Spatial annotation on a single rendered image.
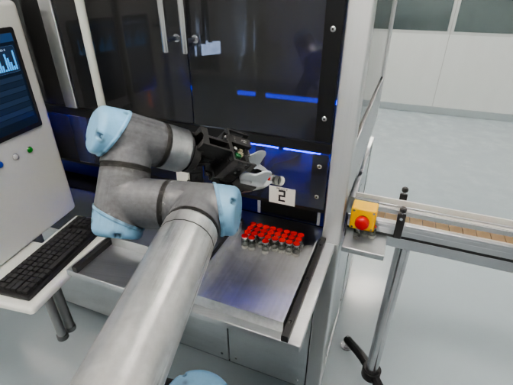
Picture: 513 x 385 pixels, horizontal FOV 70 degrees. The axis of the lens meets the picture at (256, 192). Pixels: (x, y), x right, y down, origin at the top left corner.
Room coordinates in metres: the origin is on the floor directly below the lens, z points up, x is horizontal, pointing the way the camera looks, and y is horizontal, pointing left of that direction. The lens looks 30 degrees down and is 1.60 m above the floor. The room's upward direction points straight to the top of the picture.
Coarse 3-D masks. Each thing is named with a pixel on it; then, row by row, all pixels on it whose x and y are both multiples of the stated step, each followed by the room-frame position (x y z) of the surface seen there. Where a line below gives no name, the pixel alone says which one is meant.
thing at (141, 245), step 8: (144, 232) 0.97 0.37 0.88; (152, 232) 0.97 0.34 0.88; (112, 240) 0.90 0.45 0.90; (120, 240) 0.89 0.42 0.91; (128, 240) 0.93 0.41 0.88; (136, 240) 0.93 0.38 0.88; (144, 240) 0.93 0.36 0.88; (152, 240) 0.93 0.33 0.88; (128, 248) 0.88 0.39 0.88; (136, 248) 0.87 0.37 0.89; (144, 248) 0.86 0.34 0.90
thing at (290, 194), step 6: (270, 186) 0.99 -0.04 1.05; (276, 186) 0.98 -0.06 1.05; (270, 192) 0.99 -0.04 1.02; (276, 192) 0.98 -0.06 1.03; (282, 192) 0.97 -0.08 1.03; (288, 192) 0.97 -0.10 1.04; (294, 192) 0.96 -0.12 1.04; (270, 198) 0.99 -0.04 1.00; (276, 198) 0.98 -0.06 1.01; (282, 198) 0.97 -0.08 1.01; (288, 198) 0.97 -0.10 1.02; (294, 198) 0.96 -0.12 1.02; (282, 204) 0.97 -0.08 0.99; (288, 204) 0.96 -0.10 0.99; (294, 204) 0.96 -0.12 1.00
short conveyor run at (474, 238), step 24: (360, 192) 1.08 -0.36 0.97; (384, 216) 0.99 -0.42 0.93; (408, 216) 0.96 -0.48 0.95; (432, 216) 0.94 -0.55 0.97; (456, 216) 0.99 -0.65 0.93; (480, 216) 0.94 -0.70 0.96; (408, 240) 0.93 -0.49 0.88; (432, 240) 0.90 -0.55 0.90; (456, 240) 0.88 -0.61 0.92; (480, 240) 0.86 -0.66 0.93; (504, 240) 0.87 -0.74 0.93; (480, 264) 0.85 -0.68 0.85; (504, 264) 0.83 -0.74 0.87
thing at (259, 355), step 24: (360, 168) 1.45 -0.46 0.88; (72, 288) 1.39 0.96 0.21; (96, 288) 1.32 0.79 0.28; (336, 288) 1.04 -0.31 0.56; (336, 312) 1.23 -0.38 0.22; (192, 336) 1.12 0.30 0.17; (216, 336) 1.08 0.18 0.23; (240, 336) 1.03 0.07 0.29; (240, 360) 1.03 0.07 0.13; (264, 360) 0.99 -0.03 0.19; (288, 360) 0.95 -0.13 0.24
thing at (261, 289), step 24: (240, 240) 0.93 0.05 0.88; (216, 264) 0.81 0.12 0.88; (240, 264) 0.81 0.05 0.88; (264, 264) 0.81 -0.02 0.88; (288, 264) 0.81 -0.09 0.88; (216, 288) 0.72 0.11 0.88; (240, 288) 0.72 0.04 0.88; (264, 288) 0.72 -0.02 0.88; (288, 288) 0.72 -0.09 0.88; (240, 312) 0.62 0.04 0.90; (264, 312) 0.63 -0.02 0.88; (288, 312) 0.61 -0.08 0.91
